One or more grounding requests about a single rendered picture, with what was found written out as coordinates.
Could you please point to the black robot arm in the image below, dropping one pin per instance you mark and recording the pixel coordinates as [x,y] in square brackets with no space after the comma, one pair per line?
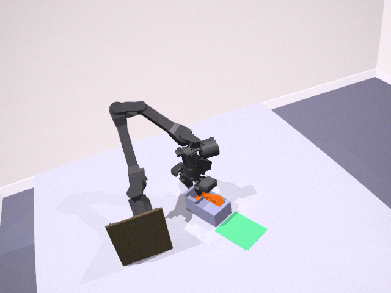
[182,135]

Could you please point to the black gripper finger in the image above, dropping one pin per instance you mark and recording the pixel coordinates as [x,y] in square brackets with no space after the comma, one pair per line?
[196,188]
[187,183]

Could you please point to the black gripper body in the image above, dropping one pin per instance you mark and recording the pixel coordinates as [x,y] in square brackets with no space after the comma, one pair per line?
[193,173]

